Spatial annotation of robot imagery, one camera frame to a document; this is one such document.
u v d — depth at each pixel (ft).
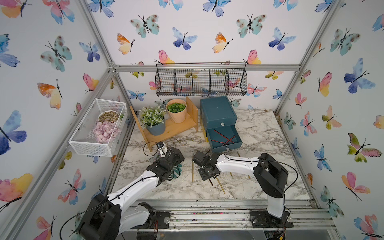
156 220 2.38
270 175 1.57
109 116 2.33
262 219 2.41
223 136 3.16
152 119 2.82
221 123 2.92
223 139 3.15
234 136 3.13
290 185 1.66
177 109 3.15
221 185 2.79
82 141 2.01
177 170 2.91
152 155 2.33
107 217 1.30
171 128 3.37
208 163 2.16
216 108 3.07
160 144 2.46
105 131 2.07
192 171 2.98
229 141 3.06
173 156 2.14
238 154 3.21
